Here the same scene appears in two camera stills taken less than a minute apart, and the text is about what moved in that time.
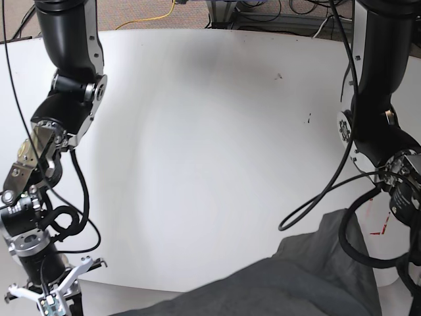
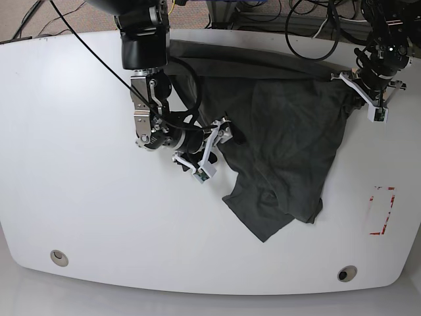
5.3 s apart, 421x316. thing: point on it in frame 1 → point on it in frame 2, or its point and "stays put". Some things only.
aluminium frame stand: (223, 14) stays put
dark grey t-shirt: (319, 269) → (295, 114)
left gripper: (48, 275) → (200, 144)
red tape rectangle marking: (385, 226) stays put
